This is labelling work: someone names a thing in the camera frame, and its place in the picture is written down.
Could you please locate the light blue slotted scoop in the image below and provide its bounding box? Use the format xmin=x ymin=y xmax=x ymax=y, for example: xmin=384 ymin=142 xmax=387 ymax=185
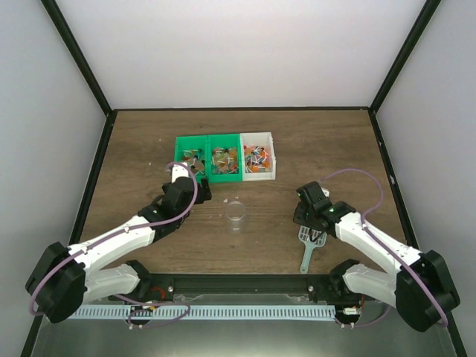
xmin=298 ymin=225 xmax=327 ymax=274

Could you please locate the clear plastic cup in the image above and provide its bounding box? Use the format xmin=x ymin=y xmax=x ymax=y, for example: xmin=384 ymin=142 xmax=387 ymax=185
xmin=225 ymin=200 xmax=246 ymax=234

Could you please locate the green candy bin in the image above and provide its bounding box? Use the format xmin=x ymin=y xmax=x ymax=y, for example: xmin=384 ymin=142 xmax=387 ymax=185
xmin=174 ymin=135 xmax=209 ymax=181
xmin=205 ymin=133 xmax=244 ymax=183

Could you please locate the white candy bin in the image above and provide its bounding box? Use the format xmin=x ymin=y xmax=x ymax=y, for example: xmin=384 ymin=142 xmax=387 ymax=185
xmin=239 ymin=132 xmax=277 ymax=181

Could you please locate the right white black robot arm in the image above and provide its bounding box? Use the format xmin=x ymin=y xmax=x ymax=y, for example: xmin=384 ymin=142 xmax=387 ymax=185
xmin=293 ymin=181 xmax=460 ymax=332

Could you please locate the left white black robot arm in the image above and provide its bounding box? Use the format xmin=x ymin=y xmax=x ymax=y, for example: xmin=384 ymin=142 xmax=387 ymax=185
xmin=25 ymin=177 xmax=212 ymax=324

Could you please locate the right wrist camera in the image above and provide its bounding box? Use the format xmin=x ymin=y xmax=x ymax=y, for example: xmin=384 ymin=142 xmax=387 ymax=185
xmin=321 ymin=187 xmax=330 ymax=198

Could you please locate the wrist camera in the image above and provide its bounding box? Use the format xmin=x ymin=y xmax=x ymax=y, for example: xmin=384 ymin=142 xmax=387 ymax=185
xmin=321 ymin=187 xmax=330 ymax=198
xmin=165 ymin=162 xmax=190 ymax=183

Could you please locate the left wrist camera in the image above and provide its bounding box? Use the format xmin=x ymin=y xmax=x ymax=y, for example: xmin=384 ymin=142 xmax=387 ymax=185
xmin=165 ymin=162 xmax=190 ymax=183

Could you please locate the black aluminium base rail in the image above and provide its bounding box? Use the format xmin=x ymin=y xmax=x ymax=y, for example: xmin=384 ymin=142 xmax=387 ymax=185
xmin=127 ymin=274 xmax=372 ymax=304

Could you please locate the light blue slotted cable duct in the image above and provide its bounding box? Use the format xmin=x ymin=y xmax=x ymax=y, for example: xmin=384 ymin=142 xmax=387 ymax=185
xmin=70 ymin=305 xmax=335 ymax=322

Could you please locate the black frame post left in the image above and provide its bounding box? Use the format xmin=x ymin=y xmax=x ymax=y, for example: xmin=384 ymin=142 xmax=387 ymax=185
xmin=39 ymin=0 xmax=113 ymax=114

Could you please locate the black frame post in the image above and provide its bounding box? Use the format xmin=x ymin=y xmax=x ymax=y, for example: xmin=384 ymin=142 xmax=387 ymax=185
xmin=39 ymin=0 xmax=113 ymax=114
xmin=370 ymin=0 xmax=443 ymax=109

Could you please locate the black frame post right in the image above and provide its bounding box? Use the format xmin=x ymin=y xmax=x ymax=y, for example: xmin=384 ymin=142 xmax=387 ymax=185
xmin=370 ymin=0 xmax=443 ymax=109

